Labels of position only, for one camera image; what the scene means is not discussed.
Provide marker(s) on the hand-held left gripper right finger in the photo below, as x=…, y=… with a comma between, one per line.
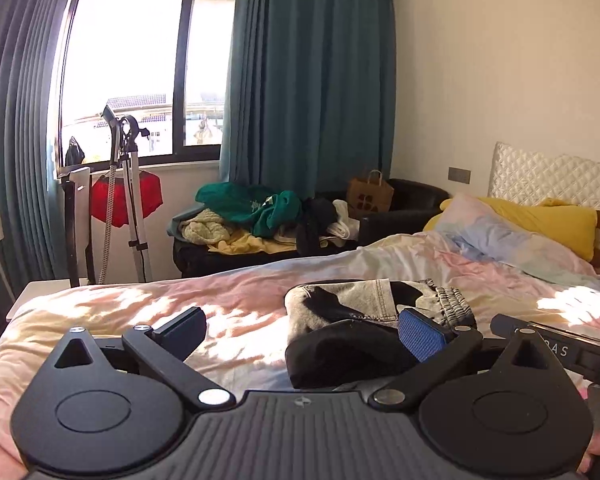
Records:
x=422, y=332

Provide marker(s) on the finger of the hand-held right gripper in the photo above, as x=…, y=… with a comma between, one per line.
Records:
x=545, y=327

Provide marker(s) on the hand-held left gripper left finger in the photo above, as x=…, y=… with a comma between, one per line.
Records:
x=185, y=332

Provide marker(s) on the black pants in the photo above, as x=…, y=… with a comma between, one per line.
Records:
x=360, y=325

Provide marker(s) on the pastel tie-dye pillow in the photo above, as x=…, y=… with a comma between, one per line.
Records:
x=495, y=240

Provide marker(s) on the yellow plush pillow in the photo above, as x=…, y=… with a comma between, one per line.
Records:
x=545, y=222

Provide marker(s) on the yellow garment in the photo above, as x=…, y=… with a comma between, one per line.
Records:
x=245, y=245

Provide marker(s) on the cream knitted garment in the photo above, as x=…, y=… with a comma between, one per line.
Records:
x=205, y=227

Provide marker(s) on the black armchair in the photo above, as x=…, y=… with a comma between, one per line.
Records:
x=415, y=200

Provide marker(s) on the white garment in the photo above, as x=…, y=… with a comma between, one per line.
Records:
x=342, y=220

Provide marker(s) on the red cloth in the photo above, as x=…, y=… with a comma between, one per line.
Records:
x=147, y=197

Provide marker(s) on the green garment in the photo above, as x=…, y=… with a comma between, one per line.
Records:
x=250, y=205

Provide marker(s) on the brown paper bag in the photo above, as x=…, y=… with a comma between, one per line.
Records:
x=370, y=195

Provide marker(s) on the black garment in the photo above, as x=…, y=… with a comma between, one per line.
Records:
x=315, y=225

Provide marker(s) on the white quilted headboard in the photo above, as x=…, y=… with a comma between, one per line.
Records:
x=545, y=175

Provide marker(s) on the white bench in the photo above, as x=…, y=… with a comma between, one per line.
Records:
x=35, y=297

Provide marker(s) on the garment steamer stand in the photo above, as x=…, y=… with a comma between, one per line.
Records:
x=125, y=185

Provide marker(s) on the black bag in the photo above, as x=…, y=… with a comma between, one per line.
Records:
x=75, y=152

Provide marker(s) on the teal curtain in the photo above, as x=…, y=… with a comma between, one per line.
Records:
x=310, y=75
x=15, y=135

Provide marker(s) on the black-framed window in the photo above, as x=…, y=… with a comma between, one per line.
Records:
x=130, y=60

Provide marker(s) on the grey wall switch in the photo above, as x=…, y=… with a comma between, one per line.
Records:
x=459, y=175

